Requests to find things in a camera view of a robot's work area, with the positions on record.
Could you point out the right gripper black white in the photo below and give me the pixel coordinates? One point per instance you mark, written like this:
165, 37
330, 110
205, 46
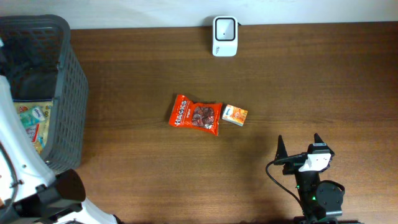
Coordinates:
293, 165

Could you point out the orange tissue pack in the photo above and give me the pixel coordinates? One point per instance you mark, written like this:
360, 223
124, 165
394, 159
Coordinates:
234, 115

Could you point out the red Hacks candy bag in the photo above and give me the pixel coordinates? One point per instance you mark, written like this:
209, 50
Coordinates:
202, 116

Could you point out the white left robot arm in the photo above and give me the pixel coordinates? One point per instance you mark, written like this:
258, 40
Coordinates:
30, 191

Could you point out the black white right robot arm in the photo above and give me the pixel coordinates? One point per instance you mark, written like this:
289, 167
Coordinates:
320, 200

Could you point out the white barcode scanner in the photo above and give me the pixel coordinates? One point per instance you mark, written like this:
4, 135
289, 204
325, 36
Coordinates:
225, 36

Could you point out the grey plastic mesh basket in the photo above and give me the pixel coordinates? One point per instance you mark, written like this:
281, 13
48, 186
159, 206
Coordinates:
39, 63

